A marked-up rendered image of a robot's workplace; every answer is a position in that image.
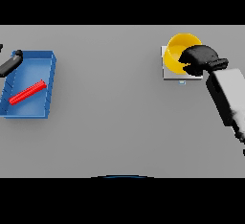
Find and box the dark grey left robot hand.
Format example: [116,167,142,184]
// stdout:
[0,43,24,78]

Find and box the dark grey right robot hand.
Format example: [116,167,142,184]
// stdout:
[178,44,230,77]

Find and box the yellow bowl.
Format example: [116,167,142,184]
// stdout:
[163,33,203,76]

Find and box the red beaker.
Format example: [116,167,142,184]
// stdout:
[9,79,48,106]

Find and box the pale square metallic scale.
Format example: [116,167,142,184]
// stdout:
[161,45,204,85]

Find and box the blue tray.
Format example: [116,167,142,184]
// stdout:
[0,50,57,120]

